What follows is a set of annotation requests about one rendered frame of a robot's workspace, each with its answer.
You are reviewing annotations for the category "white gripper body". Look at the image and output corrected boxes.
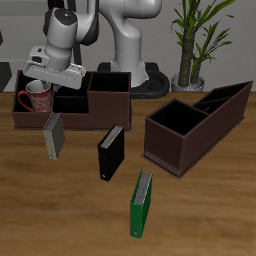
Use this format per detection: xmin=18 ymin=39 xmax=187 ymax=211
xmin=22 ymin=61 xmax=87 ymax=91

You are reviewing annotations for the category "red patterned mug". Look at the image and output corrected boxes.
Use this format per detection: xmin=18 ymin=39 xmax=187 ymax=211
xmin=17 ymin=79 xmax=55 ymax=114

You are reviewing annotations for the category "dark brown stepped desk caddy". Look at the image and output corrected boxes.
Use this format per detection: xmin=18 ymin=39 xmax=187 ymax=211
xmin=11 ymin=69 xmax=133 ymax=132

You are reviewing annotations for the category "dark brown long desk caddy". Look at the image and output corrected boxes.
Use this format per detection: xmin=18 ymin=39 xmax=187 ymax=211
xmin=141 ymin=80 xmax=254 ymax=181

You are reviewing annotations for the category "grey book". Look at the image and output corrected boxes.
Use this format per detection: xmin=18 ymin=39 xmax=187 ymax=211
xmin=42 ymin=112 xmax=67 ymax=161

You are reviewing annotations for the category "black book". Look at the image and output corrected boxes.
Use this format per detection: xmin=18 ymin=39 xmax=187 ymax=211
xmin=97 ymin=124 xmax=126 ymax=183

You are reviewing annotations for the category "pot plant in white pot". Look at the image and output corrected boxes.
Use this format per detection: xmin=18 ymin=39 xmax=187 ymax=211
xmin=169 ymin=0 xmax=236 ymax=94

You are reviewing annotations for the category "green book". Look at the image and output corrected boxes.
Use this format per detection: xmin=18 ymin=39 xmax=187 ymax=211
xmin=129 ymin=169 xmax=155 ymax=239

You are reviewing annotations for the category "flat black base plate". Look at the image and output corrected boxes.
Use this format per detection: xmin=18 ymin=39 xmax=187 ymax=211
xmin=96 ymin=61 xmax=171 ymax=100

